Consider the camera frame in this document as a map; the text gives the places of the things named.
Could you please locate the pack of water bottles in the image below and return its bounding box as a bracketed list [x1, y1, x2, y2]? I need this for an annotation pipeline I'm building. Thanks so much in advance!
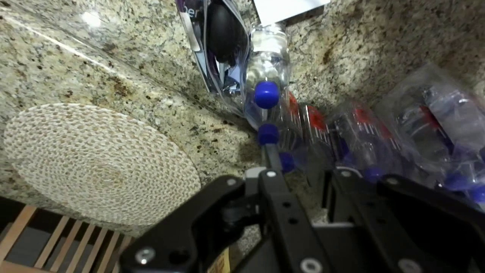
[243, 63, 485, 204]

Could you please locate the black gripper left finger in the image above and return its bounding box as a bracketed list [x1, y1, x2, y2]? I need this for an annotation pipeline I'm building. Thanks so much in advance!
[118, 169, 331, 273]

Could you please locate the round woven placemat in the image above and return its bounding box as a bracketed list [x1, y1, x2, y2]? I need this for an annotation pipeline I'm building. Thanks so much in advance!
[3, 103, 202, 225]

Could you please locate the transparent plastic bag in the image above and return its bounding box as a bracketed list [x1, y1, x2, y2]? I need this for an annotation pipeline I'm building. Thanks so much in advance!
[175, 0, 249, 98]

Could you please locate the white paper box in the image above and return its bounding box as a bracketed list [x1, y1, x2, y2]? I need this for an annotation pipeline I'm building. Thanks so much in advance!
[252, 0, 331, 24]

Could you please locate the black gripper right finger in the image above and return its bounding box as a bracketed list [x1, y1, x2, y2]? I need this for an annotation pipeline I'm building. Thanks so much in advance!
[323, 169, 485, 273]

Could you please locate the black oval object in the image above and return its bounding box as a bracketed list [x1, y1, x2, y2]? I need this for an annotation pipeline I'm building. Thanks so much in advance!
[206, 0, 246, 63]

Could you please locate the blue capped water bottle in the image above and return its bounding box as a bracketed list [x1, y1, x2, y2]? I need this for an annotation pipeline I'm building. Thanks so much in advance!
[244, 24, 291, 128]

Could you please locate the wooden slatted chair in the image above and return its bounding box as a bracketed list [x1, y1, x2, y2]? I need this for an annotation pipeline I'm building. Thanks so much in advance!
[0, 197, 132, 273]

